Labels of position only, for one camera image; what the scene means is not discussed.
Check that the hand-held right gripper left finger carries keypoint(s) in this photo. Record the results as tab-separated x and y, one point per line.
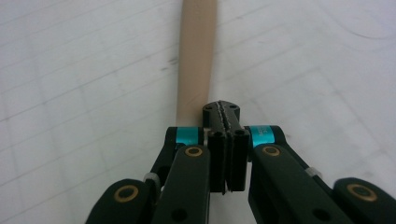
217	161

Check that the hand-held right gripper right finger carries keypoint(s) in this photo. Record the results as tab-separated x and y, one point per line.
239	161

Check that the beige slotted spoon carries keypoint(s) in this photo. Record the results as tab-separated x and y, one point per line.
196	62

